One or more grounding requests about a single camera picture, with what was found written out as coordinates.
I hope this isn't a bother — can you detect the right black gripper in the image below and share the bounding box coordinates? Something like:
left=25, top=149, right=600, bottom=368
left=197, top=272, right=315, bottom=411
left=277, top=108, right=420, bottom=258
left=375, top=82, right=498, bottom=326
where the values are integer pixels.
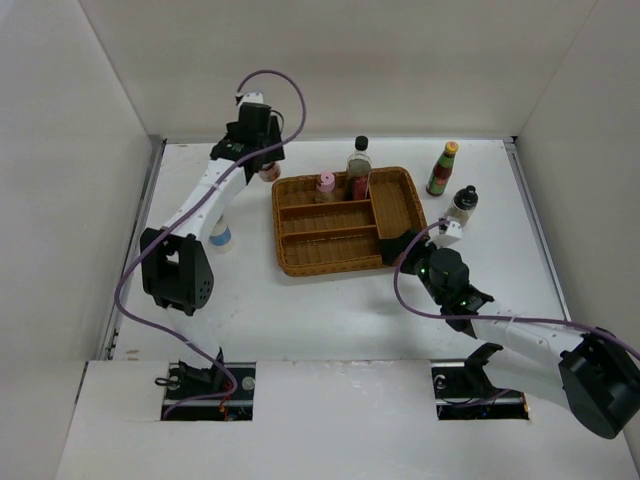
left=377, top=229, right=449, bottom=306

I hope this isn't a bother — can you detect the white-lid dark jam jar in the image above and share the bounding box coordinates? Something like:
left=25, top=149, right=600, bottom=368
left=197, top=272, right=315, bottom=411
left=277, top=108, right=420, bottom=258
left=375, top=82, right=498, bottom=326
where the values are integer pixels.
left=259, top=161, right=281, bottom=183

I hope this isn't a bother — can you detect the pink-cap spice jar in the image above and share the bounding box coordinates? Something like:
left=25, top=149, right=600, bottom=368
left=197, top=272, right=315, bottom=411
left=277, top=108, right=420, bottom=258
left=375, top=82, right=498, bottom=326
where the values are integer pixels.
left=315, top=172, right=335, bottom=203

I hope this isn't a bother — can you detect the tall red-label glass bottle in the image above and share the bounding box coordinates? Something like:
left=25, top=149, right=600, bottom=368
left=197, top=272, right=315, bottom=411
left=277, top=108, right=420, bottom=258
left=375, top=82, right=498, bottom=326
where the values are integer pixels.
left=346, top=135, right=372, bottom=201

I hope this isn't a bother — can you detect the silver-cap blue-label jar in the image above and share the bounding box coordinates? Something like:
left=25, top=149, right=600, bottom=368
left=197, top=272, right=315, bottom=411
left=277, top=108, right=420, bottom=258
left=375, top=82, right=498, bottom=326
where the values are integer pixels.
left=209, top=215, right=234, bottom=253

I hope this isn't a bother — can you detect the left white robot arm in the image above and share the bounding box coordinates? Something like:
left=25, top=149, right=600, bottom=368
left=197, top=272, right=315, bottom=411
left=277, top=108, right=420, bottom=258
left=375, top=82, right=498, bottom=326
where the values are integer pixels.
left=140, top=92, right=285, bottom=335

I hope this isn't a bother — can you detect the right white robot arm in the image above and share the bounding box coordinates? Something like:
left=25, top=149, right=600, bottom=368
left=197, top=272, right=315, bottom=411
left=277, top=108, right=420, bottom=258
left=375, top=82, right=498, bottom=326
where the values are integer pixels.
left=380, top=230, right=639, bottom=439

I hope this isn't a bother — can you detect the brown wicker divided tray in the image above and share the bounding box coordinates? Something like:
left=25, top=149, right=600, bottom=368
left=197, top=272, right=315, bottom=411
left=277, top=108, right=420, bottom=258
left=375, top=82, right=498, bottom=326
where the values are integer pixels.
left=272, top=166, right=426, bottom=277

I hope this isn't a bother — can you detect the green-label red sauce bottle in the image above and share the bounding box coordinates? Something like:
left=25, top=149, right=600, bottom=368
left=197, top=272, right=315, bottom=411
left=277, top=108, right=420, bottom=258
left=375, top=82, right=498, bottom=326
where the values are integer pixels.
left=426, top=141, right=459, bottom=197

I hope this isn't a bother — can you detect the black-cap pepper shaker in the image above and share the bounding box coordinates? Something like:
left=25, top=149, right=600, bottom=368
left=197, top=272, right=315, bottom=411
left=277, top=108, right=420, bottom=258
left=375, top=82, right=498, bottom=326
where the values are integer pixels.
left=444, top=185, right=479, bottom=227

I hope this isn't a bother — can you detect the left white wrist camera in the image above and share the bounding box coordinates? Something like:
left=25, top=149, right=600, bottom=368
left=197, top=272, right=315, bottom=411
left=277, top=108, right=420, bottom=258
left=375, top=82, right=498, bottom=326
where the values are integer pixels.
left=235, top=91, right=264, bottom=107

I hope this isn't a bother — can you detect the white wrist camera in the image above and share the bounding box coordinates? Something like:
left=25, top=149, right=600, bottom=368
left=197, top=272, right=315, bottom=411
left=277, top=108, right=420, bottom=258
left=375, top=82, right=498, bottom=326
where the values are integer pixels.
left=432, top=217, right=463, bottom=248
left=235, top=91, right=264, bottom=107

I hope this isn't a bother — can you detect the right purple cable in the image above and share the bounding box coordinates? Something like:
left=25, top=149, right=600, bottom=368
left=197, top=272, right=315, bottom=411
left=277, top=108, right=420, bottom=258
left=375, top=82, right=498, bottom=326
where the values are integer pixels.
left=393, top=219, right=640, bottom=364

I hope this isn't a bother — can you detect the purple cable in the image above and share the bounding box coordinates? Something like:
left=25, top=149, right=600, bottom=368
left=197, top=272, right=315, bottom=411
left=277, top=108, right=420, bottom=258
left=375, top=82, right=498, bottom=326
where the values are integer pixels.
left=393, top=219, right=640, bottom=364
left=113, top=69, right=308, bottom=419

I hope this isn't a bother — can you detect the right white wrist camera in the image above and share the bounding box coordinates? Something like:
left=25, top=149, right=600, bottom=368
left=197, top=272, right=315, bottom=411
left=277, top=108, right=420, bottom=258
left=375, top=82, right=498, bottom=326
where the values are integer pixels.
left=432, top=217, right=463, bottom=248

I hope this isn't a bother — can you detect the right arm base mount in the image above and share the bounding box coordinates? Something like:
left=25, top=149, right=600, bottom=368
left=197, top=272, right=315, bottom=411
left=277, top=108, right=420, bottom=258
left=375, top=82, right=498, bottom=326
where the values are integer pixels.
left=431, top=343, right=529, bottom=421

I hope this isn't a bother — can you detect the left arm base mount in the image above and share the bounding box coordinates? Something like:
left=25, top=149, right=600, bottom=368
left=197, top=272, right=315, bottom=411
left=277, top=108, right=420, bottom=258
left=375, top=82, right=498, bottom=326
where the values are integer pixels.
left=154, top=350, right=257, bottom=422

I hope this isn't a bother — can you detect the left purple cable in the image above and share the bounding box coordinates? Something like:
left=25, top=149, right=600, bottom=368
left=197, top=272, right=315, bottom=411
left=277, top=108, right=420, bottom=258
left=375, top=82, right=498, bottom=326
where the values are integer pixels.
left=113, top=69, right=308, bottom=419

